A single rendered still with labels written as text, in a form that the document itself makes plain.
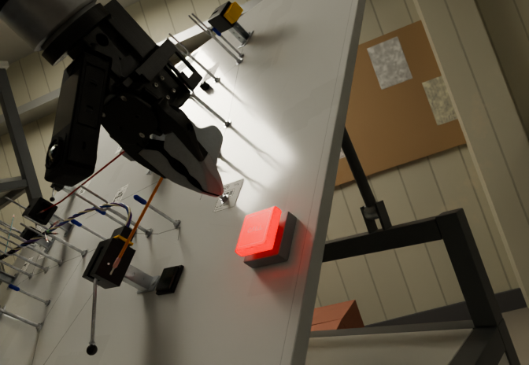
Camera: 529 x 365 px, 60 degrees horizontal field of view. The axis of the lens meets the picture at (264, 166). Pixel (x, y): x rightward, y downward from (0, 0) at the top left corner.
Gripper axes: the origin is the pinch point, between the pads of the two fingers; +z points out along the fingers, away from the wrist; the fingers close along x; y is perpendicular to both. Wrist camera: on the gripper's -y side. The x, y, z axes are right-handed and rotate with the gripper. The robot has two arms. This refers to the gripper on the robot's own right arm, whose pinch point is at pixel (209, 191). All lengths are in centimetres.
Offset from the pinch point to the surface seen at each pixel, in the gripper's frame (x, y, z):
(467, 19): 33, 260, 105
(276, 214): -2.4, 2.4, 7.3
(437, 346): 2, 12, 51
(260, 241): -1.5, -1.0, 7.4
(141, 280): 24.7, -1.0, 8.9
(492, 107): 37, 226, 149
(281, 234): -2.5, 0.9, 8.9
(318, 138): -3.4, 15.9, 7.9
